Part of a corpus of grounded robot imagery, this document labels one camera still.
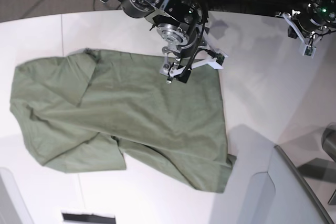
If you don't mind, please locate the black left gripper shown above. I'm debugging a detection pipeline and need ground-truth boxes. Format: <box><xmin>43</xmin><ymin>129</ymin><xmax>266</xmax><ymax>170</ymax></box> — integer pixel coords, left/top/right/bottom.
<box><xmin>275</xmin><ymin>8</ymin><xmax>335</xmax><ymax>41</ymax></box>

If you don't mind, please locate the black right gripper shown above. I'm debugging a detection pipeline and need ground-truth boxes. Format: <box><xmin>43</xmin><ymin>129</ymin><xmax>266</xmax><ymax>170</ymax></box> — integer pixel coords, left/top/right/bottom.
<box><xmin>159</xmin><ymin>50</ymin><xmax>207</xmax><ymax>84</ymax></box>

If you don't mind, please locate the green t-shirt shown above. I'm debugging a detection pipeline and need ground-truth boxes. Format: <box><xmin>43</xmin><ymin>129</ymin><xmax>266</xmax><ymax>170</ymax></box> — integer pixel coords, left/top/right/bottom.
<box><xmin>10</xmin><ymin>49</ymin><xmax>235</xmax><ymax>193</ymax></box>

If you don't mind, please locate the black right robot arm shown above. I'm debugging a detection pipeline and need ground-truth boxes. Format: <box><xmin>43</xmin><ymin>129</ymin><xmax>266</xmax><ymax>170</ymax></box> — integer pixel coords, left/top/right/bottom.
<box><xmin>100</xmin><ymin>0</ymin><xmax>208</xmax><ymax>83</ymax></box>

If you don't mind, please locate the grey metal stand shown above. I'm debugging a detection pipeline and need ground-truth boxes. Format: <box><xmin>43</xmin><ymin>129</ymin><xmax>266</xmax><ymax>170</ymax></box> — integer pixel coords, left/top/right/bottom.
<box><xmin>275</xmin><ymin>122</ymin><xmax>335</xmax><ymax>223</ymax></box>

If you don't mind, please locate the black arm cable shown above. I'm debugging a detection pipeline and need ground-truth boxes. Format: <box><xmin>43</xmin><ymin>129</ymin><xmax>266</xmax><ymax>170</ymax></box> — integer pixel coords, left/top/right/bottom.
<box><xmin>181</xmin><ymin>0</ymin><xmax>211</xmax><ymax>78</ymax></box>

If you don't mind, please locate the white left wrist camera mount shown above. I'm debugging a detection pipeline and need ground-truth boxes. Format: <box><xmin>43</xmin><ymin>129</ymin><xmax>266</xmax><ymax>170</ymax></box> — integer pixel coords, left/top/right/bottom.
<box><xmin>282</xmin><ymin>13</ymin><xmax>316</xmax><ymax>58</ymax></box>

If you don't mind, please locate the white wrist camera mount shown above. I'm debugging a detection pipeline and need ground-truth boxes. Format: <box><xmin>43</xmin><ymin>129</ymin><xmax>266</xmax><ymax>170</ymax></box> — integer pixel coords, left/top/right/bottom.
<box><xmin>282</xmin><ymin>13</ymin><xmax>316</xmax><ymax>58</ymax></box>
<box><xmin>190</xmin><ymin>48</ymin><xmax>228</xmax><ymax>70</ymax></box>

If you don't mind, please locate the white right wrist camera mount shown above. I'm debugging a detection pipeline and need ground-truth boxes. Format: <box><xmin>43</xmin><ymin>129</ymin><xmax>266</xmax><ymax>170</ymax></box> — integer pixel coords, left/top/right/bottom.
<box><xmin>190</xmin><ymin>48</ymin><xmax>228</xmax><ymax>70</ymax></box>

